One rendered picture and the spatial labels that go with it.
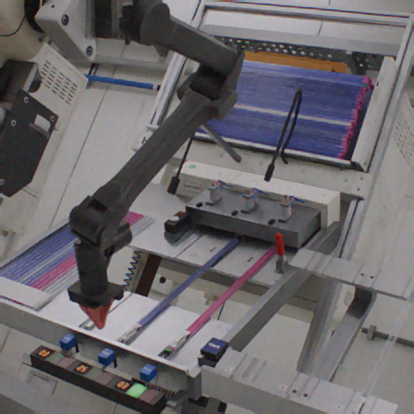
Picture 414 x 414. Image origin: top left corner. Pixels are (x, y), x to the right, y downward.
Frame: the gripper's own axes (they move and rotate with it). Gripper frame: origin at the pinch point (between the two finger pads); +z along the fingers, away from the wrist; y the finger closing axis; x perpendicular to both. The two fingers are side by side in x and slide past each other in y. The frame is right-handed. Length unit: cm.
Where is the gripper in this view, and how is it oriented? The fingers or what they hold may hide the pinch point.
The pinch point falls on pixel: (101, 324)
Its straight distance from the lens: 164.8
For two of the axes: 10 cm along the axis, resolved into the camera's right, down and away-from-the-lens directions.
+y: -8.4, -1.9, 5.0
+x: -5.3, 4.1, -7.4
